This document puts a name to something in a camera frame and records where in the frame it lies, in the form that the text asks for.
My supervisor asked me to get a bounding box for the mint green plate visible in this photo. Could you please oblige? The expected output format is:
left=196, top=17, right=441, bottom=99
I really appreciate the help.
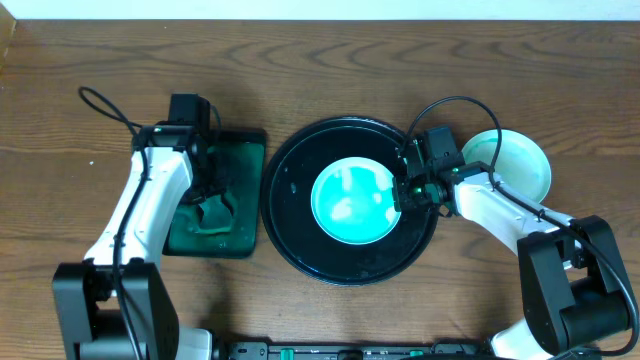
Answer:
left=462, top=129, right=552, bottom=203
left=310, top=157, right=401, bottom=245

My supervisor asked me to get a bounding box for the black rectangular sponge tray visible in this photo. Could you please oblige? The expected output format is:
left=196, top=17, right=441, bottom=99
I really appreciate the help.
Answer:
left=163, top=130, right=266, bottom=258

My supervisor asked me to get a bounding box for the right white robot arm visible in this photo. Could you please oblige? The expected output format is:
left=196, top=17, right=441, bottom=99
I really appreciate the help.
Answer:
left=393, top=141, right=639, bottom=359

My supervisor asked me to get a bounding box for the green sponge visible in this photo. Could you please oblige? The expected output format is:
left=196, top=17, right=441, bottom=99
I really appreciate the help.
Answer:
left=196, top=195, right=234, bottom=235

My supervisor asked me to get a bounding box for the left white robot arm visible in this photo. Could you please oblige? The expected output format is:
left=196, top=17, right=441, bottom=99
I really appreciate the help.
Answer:
left=52, top=122, right=235, bottom=359

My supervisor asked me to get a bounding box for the round black tray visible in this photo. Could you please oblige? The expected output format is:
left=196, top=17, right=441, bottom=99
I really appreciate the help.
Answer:
left=261, top=117, right=438, bottom=286

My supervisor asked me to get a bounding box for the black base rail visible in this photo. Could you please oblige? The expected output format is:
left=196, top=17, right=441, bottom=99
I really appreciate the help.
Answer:
left=226, top=342, right=496, bottom=360

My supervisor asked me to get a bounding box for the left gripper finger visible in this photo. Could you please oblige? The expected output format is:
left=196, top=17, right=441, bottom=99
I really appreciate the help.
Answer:
left=185, top=188, right=212, bottom=205
left=212, top=150, right=233, bottom=195

